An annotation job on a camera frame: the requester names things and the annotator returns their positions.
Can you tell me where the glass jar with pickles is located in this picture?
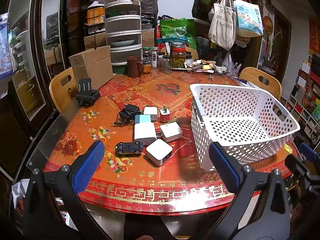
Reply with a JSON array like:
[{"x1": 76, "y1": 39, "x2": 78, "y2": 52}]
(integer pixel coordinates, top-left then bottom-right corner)
[{"x1": 171, "y1": 42, "x2": 187, "y2": 68}]

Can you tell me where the empty clear glass jar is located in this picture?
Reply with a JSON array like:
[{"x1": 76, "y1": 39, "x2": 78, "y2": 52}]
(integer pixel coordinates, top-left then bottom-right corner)
[{"x1": 162, "y1": 55, "x2": 172, "y2": 73}]

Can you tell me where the black phone holder stand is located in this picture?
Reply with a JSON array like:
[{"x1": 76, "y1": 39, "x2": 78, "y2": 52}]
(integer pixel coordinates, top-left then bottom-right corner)
[{"x1": 75, "y1": 77, "x2": 100, "y2": 107}]

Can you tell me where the red patterned tablecloth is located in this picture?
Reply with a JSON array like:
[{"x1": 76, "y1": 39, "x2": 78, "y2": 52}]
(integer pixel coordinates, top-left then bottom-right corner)
[{"x1": 43, "y1": 68, "x2": 299, "y2": 216}]

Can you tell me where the brown ceramic mug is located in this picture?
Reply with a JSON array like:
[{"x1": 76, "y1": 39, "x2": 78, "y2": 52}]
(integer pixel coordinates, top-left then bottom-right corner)
[{"x1": 127, "y1": 56, "x2": 143, "y2": 77}]

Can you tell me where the white square charger front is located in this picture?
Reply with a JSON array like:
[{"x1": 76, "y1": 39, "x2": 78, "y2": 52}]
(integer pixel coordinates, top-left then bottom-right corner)
[{"x1": 146, "y1": 139, "x2": 173, "y2": 166}]

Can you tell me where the wooden chair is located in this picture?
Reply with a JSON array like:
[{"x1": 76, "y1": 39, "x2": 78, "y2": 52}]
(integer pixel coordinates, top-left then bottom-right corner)
[
  {"x1": 49, "y1": 68, "x2": 78, "y2": 113},
  {"x1": 239, "y1": 67, "x2": 282, "y2": 100}
]

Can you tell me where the white storage shelf unit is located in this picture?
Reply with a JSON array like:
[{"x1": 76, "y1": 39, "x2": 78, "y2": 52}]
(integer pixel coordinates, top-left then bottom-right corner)
[{"x1": 285, "y1": 54, "x2": 319, "y2": 152}]

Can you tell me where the blue illustrated tote bag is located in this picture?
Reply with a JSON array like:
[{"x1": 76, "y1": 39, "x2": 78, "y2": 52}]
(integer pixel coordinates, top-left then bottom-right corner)
[{"x1": 234, "y1": 0, "x2": 264, "y2": 38}]

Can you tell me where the small amber honey jar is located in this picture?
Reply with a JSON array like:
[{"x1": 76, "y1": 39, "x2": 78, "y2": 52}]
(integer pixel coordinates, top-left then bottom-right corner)
[{"x1": 142, "y1": 60, "x2": 152, "y2": 74}]

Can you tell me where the right wooden chair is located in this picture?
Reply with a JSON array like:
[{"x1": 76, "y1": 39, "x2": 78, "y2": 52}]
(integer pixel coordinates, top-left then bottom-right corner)
[{"x1": 239, "y1": 67, "x2": 282, "y2": 100}]

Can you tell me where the yellow sticky note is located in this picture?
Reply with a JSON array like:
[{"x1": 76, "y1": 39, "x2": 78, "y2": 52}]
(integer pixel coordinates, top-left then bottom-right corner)
[{"x1": 284, "y1": 144, "x2": 293, "y2": 154}]

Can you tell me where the beige canvas tote bag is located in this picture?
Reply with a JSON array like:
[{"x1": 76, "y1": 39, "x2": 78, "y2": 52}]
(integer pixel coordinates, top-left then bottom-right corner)
[{"x1": 208, "y1": 0, "x2": 236, "y2": 51}]

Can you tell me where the black power adapter with cable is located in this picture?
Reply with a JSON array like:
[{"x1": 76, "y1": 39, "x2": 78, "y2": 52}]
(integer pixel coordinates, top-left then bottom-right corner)
[{"x1": 112, "y1": 104, "x2": 143, "y2": 126}]

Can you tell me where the red white plug charger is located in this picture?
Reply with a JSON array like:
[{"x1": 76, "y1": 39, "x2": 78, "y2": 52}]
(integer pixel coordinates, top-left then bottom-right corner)
[{"x1": 159, "y1": 106, "x2": 170, "y2": 123}]

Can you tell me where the left wooden chair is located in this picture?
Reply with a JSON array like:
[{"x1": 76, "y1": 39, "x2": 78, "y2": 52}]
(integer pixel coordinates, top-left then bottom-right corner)
[{"x1": 49, "y1": 68, "x2": 78, "y2": 113}]

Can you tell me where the small white plug charger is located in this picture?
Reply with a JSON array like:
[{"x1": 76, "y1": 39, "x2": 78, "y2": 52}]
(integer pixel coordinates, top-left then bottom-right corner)
[{"x1": 143, "y1": 106, "x2": 158, "y2": 121}]

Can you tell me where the brown cardboard box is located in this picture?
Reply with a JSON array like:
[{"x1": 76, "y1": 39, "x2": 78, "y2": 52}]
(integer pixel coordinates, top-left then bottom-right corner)
[{"x1": 69, "y1": 46, "x2": 113, "y2": 89}]

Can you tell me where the black glass door cabinet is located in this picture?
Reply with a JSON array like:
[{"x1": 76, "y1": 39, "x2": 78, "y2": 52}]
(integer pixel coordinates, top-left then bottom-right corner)
[{"x1": 1, "y1": 0, "x2": 86, "y2": 147}]

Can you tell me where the green shopping bag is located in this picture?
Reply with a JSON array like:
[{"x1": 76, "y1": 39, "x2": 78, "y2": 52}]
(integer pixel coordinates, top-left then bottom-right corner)
[{"x1": 160, "y1": 18, "x2": 197, "y2": 50}]

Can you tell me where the large white charger block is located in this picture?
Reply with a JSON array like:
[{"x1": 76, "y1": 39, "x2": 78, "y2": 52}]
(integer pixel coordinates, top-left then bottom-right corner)
[{"x1": 134, "y1": 122, "x2": 157, "y2": 146}]

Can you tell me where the small black toy car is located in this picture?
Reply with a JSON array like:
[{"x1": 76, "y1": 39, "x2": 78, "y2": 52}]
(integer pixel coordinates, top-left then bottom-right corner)
[{"x1": 115, "y1": 141, "x2": 143, "y2": 155}]

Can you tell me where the light blue charger box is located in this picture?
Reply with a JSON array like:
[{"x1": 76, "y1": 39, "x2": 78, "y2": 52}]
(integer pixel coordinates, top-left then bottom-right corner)
[{"x1": 135, "y1": 114, "x2": 151, "y2": 124}]

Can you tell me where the white perforated plastic basket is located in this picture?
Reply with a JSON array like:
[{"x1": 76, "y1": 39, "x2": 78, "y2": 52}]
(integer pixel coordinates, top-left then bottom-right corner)
[{"x1": 190, "y1": 83, "x2": 300, "y2": 171}]

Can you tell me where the white square charger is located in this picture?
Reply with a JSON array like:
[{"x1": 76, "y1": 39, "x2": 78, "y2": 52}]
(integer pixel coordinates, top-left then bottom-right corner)
[
  {"x1": 146, "y1": 139, "x2": 173, "y2": 166},
  {"x1": 159, "y1": 122, "x2": 182, "y2": 142}
]

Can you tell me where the white stacked food cover rack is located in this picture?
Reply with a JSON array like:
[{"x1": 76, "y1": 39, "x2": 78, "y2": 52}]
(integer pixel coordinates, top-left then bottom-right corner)
[{"x1": 104, "y1": 0, "x2": 142, "y2": 67}]

